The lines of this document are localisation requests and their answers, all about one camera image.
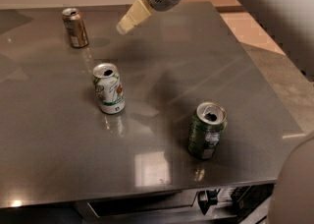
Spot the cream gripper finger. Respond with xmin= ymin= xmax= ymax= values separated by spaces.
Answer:
xmin=117 ymin=0 xmax=152 ymax=35

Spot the orange soda can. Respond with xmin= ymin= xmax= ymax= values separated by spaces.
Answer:
xmin=62 ymin=8 xmax=88 ymax=48

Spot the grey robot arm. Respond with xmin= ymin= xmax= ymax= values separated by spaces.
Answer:
xmin=117 ymin=0 xmax=314 ymax=224

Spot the white green soda can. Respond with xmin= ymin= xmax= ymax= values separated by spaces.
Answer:
xmin=92 ymin=63 xmax=125 ymax=114

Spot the dark green soda can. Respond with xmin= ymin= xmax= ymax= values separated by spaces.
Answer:
xmin=187 ymin=101 xmax=228 ymax=160

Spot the drawer under table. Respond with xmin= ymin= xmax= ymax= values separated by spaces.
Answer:
xmin=75 ymin=190 xmax=196 ymax=221

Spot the black clutter under table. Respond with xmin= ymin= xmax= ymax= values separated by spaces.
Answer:
xmin=197 ymin=184 xmax=275 ymax=224

